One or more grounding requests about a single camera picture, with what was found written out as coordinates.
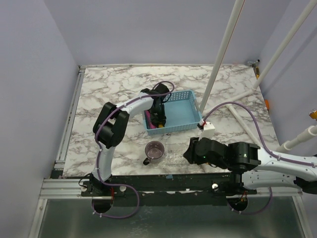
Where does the aluminium table edge rail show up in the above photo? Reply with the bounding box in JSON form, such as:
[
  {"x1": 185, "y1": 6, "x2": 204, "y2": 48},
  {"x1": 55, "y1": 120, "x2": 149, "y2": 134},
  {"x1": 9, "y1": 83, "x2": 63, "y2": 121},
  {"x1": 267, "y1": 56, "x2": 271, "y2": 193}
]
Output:
[{"x1": 39, "y1": 69, "x2": 85, "y2": 199}]

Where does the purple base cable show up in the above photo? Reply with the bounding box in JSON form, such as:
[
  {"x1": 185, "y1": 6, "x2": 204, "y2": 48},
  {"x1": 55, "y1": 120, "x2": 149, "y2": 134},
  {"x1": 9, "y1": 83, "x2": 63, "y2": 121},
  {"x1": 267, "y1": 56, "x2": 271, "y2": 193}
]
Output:
[
  {"x1": 91, "y1": 182, "x2": 141, "y2": 220},
  {"x1": 231, "y1": 187, "x2": 273, "y2": 216}
]

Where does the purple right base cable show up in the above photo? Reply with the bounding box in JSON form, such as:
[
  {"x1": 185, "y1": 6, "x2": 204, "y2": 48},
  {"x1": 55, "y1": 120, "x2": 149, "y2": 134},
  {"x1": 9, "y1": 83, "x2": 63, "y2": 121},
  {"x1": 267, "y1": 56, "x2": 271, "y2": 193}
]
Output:
[{"x1": 231, "y1": 187, "x2": 273, "y2": 216}]

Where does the white pvc pipe frame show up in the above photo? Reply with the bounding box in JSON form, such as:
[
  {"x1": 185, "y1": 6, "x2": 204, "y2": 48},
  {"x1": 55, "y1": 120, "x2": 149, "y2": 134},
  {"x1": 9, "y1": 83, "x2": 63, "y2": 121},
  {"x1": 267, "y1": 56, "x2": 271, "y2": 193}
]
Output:
[{"x1": 199, "y1": 0, "x2": 317, "y2": 153}]

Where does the pink toothpaste tube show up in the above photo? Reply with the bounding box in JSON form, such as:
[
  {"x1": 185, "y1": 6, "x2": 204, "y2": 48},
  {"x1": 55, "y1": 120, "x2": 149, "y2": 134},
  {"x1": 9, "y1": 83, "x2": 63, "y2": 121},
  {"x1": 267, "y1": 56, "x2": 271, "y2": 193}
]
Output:
[{"x1": 145, "y1": 111, "x2": 156, "y2": 129}]

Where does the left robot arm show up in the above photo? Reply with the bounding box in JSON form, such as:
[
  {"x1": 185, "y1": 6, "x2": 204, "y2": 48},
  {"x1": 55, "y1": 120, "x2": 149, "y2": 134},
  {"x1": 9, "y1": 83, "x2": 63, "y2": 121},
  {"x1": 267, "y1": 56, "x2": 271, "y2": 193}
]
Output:
[{"x1": 89, "y1": 81, "x2": 175, "y2": 187}]

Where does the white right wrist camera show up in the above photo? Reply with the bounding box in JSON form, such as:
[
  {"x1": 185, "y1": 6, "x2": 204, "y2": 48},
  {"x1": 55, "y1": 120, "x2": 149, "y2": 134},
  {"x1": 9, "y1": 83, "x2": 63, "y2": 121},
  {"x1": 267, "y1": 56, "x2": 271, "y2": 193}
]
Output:
[{"x1": 198, "y1": 120, "x2": 215, "y2": 140}]

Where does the clear textured glass tray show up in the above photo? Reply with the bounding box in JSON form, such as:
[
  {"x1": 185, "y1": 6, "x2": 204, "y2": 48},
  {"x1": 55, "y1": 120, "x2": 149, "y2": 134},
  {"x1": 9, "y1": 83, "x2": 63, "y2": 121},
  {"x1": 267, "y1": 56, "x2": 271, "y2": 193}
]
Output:
[{"x1": 144, "y1": 147, "x2": 204, "y2": 174}]

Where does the purple grey mug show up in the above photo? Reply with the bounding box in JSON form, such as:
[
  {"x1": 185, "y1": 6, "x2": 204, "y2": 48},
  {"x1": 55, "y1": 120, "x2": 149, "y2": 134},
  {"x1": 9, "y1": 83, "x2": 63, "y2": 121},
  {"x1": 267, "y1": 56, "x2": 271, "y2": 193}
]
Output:
[{"x1": 143, "y1": 141, "x2": 165, "y2": 166}]

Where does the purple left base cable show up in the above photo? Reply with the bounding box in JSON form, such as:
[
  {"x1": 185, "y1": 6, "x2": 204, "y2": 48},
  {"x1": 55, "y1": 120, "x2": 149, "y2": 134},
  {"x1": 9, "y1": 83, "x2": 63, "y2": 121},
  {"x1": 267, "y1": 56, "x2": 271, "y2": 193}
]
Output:
[{"x1": 91, "y1": 182, "x2": 141, "y2": 220}]

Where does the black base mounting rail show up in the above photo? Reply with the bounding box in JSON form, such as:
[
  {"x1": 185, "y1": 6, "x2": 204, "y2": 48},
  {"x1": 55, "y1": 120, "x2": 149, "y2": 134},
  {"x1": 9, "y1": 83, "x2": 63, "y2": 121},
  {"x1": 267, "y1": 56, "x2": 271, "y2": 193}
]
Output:
[{"x1": 81, "y1": 173, "x2": 256, "y2": 206}]

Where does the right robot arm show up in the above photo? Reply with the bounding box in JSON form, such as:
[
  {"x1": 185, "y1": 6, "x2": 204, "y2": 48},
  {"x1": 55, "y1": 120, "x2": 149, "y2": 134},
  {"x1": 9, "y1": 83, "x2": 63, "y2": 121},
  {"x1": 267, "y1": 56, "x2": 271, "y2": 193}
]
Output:
[{"x1": 183, "y1": 137, "x2": 317, "y2": 194}]

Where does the light blue plastic basket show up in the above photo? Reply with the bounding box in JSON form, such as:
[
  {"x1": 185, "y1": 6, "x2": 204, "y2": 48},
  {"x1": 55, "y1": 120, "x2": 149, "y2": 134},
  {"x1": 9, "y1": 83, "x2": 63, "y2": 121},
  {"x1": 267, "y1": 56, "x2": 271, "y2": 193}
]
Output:
[{"x1": 143, "y1": 90, "x2": 202, "y2": 136}]

